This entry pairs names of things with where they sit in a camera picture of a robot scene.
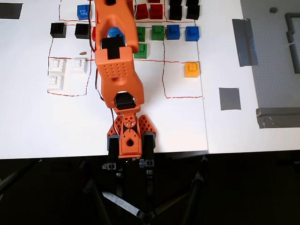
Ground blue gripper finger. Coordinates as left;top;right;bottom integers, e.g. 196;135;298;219
108;26;124;38

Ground yellow lego block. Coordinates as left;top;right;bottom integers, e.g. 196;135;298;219
184;61;201;78

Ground green lego block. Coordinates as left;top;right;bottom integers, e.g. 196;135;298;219
136;26;147;41
133;43;149;60
151;25;165;41

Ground black lego block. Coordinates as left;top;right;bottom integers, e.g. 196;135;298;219
50;22;67;39
186;5;201;20
74;23;90;40
168;5;183;21

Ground blue lego block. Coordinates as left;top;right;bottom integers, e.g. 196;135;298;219
77;4;91;21
185;26;200;42
166;24;181;41

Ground white lego block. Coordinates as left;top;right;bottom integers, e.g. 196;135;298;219
48;58;68;76
69;58;88;75
47;74;65;91

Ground grey tape square marker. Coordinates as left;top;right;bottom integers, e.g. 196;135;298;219
218;87;242;111

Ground black tape patch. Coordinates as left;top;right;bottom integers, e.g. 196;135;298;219
0;3;24;20

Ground long grey tape strip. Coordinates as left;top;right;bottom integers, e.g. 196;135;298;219
232;18;259;68

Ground grey lego baseplate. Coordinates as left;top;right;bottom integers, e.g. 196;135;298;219
240;0;300;110

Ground black floor stand leg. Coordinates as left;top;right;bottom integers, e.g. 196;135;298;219
0;161;32;195

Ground wrinkled grey tape strip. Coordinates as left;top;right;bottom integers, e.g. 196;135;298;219
255;107;300;129

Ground black tripod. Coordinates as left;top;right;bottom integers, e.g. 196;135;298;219
79;156;210;225

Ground red white robot cable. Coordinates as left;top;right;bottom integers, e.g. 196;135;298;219
87;0;119;135

